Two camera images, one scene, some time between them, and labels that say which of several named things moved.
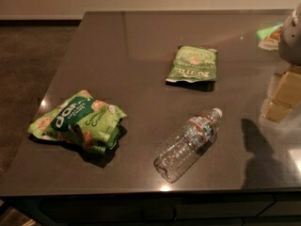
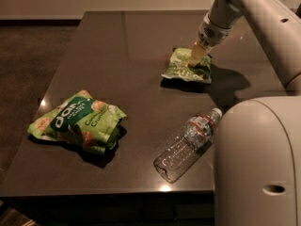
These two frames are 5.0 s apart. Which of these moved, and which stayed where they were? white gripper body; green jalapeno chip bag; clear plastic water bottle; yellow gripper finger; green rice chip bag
Moved: white gripper body; green jalapeno chip bag; yellow gripper finger
Stayed: clear plastic water bottle; green rice chip bag
